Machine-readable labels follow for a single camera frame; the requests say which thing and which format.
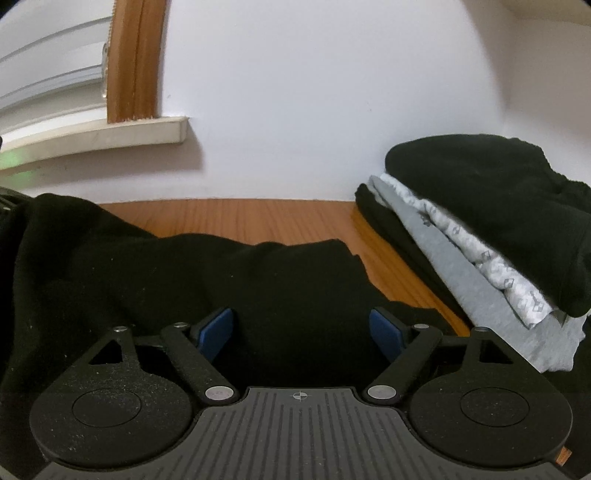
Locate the white patterned garment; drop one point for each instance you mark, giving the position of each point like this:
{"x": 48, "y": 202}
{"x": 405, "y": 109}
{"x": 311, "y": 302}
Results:
{"x": 489, "y": 263}

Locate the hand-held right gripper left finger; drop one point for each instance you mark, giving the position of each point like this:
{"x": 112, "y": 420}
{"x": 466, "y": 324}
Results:
{"x": 217, "y": 334}

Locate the white window rail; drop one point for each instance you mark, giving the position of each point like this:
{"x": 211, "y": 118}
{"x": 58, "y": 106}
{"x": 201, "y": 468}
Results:
{"x": 51, "y": 120}

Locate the black fleece garment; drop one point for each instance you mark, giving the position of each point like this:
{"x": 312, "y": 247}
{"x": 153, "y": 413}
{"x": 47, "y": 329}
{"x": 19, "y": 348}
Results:
{"x": 498, "y": 194}

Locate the grey roller shutter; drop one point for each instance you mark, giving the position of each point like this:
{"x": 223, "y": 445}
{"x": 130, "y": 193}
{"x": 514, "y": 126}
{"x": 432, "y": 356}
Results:
{"x": 51, "y": 60}

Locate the grey garment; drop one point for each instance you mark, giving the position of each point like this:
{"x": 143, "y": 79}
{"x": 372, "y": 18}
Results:
{"x": 461, "y": 277}

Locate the black thin garment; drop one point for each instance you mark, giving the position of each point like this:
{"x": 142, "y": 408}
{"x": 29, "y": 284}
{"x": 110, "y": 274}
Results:
{"x": 392, "y": 230}

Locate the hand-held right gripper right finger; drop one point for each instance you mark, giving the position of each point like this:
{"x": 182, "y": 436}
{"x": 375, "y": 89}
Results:
{"x": 388, "y": 334}

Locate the wooden window frame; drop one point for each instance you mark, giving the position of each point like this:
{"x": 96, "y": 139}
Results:
{"x": 136, "y": 60}

